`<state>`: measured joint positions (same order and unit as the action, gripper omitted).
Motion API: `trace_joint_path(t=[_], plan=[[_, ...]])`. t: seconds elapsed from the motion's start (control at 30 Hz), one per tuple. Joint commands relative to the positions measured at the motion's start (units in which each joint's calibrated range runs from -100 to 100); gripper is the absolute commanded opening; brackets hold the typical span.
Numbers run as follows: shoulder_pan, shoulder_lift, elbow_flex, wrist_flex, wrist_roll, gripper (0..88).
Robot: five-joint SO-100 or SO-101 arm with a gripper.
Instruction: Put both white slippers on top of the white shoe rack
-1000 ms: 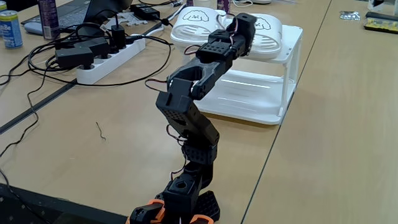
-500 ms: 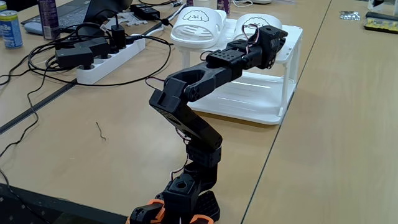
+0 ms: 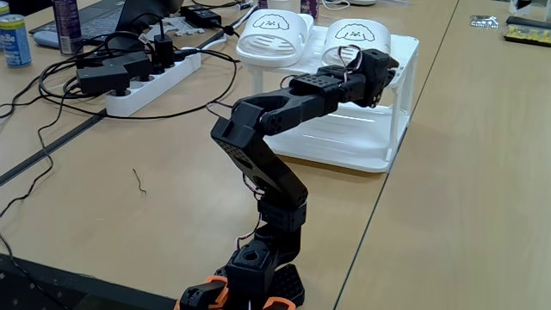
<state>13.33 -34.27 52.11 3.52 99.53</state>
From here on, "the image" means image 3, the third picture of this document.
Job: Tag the white printed bracket part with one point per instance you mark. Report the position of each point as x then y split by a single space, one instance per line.
176 28

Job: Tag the black plug-in charger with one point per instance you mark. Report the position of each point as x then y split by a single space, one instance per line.
163 49

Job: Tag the dark laptop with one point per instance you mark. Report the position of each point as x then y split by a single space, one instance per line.
99 19

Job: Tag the large black power adapter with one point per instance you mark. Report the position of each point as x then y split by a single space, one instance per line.
103 79

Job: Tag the tall purple drink can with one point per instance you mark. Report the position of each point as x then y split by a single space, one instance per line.
68 26

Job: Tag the thin dark twig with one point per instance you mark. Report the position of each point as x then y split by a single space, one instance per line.
138 178

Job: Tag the black power brick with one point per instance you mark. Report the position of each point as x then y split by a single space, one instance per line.
200 17

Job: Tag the dark purple drink can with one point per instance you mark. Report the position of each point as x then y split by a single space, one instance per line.
309 6
263 4

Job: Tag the white plastic box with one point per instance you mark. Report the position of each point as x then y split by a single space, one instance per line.
529 8

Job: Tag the silver foil wrapper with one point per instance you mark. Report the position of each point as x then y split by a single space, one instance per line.
484 21

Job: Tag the pale blue mouse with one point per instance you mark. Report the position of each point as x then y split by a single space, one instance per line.
45 39

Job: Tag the white power strip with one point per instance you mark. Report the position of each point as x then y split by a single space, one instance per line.
150 92

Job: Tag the black and yellow box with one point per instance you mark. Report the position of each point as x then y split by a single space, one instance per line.
527 34

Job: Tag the white slipper with dog print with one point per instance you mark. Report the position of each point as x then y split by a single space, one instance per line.
271 43
357 32

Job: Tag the white two-tier shoe rack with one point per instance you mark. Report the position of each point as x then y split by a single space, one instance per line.
344 133

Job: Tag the blue drink can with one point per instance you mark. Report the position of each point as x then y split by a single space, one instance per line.
15 43

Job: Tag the teal drink can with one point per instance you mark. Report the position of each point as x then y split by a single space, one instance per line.
3 8

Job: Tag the white paper cup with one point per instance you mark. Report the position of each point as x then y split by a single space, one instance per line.
279 3

